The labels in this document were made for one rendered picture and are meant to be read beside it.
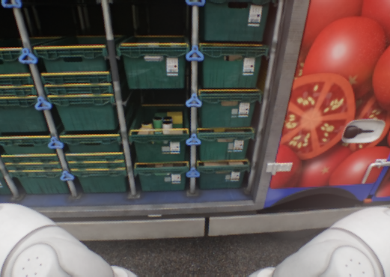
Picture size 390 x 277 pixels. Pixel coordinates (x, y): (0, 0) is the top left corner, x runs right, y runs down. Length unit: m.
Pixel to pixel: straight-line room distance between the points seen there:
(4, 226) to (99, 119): 1.10
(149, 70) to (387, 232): 1.23
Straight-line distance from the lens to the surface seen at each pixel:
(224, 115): 1.49
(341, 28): 1.42
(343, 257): 0.43
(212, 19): 1.34
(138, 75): 1.39
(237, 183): 1.84
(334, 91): 1.51
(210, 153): 1.62
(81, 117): 1.58
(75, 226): 2.00
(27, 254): 0.44
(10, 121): 1.82
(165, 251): 2.27
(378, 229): 0.55
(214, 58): 1.37
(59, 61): 1.50
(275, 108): 1.38
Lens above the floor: 1.89
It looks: 30 degrees down
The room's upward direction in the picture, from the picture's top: 1 degrees clockwise
